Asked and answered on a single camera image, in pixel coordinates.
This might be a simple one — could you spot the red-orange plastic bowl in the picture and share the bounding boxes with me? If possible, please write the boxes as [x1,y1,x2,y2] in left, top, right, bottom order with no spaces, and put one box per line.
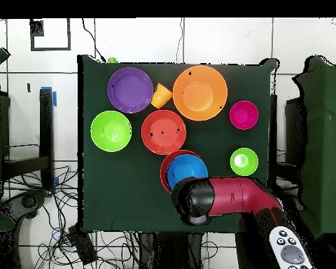
[141,109,187,156]
[160,149,204,195]

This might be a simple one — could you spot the blue plastic bowl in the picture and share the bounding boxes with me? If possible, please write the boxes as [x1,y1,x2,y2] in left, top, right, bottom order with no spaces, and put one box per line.
[167,153,209,192]

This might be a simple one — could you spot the orange plastic cup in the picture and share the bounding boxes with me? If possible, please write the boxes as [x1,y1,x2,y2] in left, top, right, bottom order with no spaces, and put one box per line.
[150,83,174,109]

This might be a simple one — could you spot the large green plastic bowl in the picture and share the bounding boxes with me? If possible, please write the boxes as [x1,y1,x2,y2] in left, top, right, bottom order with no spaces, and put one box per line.
[90,110,133,153]

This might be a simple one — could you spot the dark green tablecloth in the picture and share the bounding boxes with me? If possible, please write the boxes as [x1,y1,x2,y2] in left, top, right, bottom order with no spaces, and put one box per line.
[77,54,279,235]

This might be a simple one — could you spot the large orange plastic bowl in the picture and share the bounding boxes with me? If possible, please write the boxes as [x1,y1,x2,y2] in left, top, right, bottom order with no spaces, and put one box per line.
[172,64,228,122]

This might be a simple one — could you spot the purple plastic bowl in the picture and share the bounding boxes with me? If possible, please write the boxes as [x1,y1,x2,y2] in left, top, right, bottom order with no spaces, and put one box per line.
[106,67,154,114]

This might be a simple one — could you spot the small green plastic bowl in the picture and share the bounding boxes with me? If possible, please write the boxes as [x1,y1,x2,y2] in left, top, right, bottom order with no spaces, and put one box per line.
[230,147,259,177]

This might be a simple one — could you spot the pink plastic bowl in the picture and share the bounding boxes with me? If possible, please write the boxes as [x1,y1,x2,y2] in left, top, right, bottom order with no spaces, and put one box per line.
[229,100,260,130]

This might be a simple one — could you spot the black power brick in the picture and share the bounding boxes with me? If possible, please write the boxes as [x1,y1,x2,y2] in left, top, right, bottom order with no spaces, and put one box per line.
[66,225,98,265]

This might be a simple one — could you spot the black wheeled base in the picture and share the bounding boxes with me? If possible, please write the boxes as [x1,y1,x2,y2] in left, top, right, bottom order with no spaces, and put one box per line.
[279,191,306,216]
[1,189,48,221]

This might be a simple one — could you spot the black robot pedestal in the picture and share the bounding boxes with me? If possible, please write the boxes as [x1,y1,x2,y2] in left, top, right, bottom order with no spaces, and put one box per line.
[138,232,205,269]

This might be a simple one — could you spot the black frame stand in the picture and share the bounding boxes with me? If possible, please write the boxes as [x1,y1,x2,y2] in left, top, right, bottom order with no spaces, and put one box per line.
[1,88,55,191]

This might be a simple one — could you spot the tangle of black floor cables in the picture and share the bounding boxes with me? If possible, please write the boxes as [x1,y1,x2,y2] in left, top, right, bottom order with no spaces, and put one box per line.
[2,165,141,269]

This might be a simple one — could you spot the thin black floor cable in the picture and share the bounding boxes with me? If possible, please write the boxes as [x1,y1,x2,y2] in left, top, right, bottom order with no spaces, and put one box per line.
[81,18,106,63]

